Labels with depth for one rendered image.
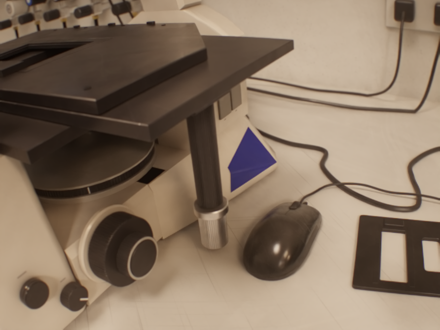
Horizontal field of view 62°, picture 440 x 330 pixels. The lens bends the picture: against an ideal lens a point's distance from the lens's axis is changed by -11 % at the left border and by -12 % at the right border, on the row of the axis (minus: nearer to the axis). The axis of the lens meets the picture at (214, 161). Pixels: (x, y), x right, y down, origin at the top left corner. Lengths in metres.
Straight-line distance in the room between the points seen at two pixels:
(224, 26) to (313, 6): 0.35
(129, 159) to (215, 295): 0.16
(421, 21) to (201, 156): 0.54
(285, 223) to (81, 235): 0.19
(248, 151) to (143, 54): 0.22
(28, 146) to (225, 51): 0.18
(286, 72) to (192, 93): 0.65
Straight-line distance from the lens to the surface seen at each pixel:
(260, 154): 0.51
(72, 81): 0.29
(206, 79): 0.27
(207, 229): 0.39
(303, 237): 0.39
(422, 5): 0.78
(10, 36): 1.61
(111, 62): 0.31
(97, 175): 0.40
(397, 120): 0.71
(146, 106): 0.24
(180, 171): 0.43
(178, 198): 0.42
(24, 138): 0.27
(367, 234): 0.43
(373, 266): 0.40
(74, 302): 0.35
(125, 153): 0.43
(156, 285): 0.39
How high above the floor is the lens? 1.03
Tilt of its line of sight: 29 degrees down
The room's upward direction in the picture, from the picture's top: 6 degrees counter-clockwise
